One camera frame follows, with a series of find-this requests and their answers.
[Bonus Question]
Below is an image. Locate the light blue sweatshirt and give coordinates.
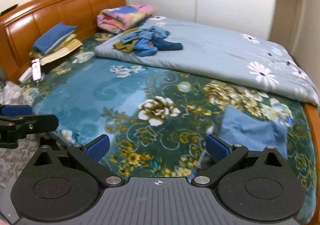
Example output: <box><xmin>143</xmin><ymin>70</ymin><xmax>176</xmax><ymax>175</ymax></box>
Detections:
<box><xmin>219</xmin><ymin>106</ymin><xmax>287</xmax><ymax>159</ymax></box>

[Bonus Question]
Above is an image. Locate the grey patterned cloth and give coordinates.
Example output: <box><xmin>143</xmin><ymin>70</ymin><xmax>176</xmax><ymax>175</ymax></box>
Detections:
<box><xmin>1</xmin><ymin>79</ymin><xmax>63</xmax><ymax>189</ymax></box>

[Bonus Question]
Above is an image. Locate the white pink bottle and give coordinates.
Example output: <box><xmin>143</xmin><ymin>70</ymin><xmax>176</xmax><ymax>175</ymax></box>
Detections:
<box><xmin>31</xmin><ymin>58</ymin><xmax>42</xmax><ymax>82</ymax></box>

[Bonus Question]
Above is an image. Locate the green floral bed blanket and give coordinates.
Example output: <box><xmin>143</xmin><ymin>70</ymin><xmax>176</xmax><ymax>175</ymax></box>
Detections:
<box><xmin>22</xmin><ymin>33</ymin><xmax>317</xmax><ymax>224</ymax></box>

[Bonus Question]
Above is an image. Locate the blue pillow stack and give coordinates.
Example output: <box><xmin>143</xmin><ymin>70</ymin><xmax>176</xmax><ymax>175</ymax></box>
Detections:
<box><xmin>29</xmin><ymin>22</ymin><xmax>82</xmax><ymax>66</ymax></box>

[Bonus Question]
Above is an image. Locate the grey daisy quilt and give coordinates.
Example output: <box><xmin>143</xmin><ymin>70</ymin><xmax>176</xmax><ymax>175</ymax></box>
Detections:
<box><xmin>94</xmin><ymin>16</ymin><xmax>319</xmax><ymax>107</ymax></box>

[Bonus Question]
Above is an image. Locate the olive green garment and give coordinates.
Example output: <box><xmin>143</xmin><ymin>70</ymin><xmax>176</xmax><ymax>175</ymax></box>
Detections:
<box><xmin>113</xmin><ymin>28</ymin><xmax>139</xmax><ymax>53</ymax></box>

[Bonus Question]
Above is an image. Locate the bright blue garment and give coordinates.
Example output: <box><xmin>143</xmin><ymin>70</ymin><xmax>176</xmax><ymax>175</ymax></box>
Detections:
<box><xmin>133</xmin><ymin>39</ymin><xmax>158</xmax><ymax>57</ymax></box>

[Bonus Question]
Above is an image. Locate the dark blue garment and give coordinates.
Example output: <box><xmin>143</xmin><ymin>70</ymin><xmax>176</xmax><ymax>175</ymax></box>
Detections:
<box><xmin>152</xmin><ymin>37</ymin><xmax>183</xmax><ymax>51</ymax></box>

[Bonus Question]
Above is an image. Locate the light blue denim garment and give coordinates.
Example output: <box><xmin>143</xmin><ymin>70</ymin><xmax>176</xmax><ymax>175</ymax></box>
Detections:
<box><xmin>121</xmin><ymin>26</ymin><xmax>170</xmax><ymax>43</ymax></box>

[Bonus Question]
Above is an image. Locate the pink folded blanket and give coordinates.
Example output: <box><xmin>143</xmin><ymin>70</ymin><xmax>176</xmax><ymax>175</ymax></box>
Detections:
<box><xmin>97</xmin><ymin>4</ymin><xmax>156</xmax><ymax>34</ymax></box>

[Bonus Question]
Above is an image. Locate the orange wooden bed frame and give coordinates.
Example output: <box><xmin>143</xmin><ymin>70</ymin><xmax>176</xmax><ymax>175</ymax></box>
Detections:
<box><xmin>1</xmin><ymin>0</ymin><xmax>126</xmax><ymax>83</ymax></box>

